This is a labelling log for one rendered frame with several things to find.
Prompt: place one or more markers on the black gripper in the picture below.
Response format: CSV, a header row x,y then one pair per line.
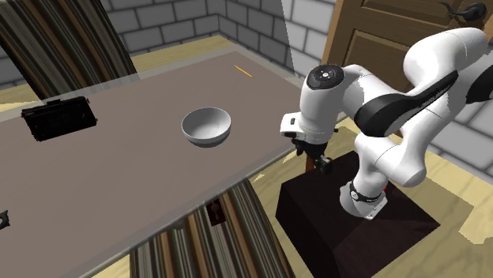
x,y
311,152

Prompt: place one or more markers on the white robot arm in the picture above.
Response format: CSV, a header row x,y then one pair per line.
x,y
419,115

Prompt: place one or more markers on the dark robot stand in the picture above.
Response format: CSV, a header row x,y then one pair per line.
x,y
331,215

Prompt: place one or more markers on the orange pencil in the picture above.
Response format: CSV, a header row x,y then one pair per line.
x,y
243,71

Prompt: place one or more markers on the white bowl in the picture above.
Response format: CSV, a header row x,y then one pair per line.
x,y
206,124

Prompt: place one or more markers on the brown wooden door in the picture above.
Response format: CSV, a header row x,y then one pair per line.
x,y
369,34

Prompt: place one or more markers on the striped table base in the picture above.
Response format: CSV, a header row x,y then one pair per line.
x,y
208,242

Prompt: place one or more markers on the black rectangular device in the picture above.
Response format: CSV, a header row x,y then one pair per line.
x,y
57,118

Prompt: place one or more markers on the small black spiky object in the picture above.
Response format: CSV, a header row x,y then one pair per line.
x,y
3,220

